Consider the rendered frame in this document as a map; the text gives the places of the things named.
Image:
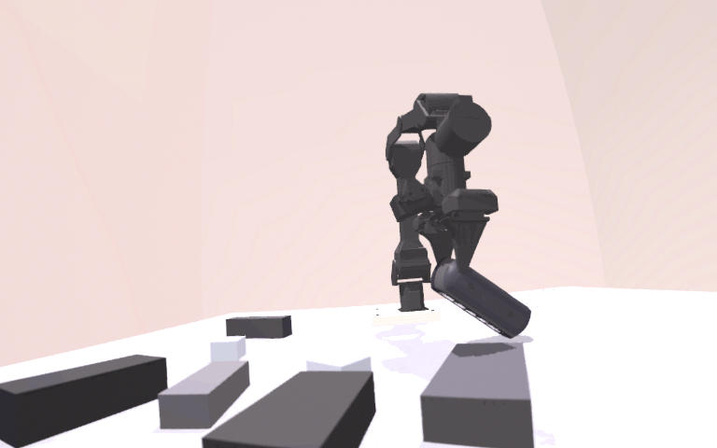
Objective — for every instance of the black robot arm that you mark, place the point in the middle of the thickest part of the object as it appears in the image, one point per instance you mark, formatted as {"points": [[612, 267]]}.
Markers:
{"points": [[461, 125]]}

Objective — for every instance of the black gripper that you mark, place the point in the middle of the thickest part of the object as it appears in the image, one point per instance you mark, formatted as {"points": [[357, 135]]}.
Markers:
{"points": [[460, 222]]}

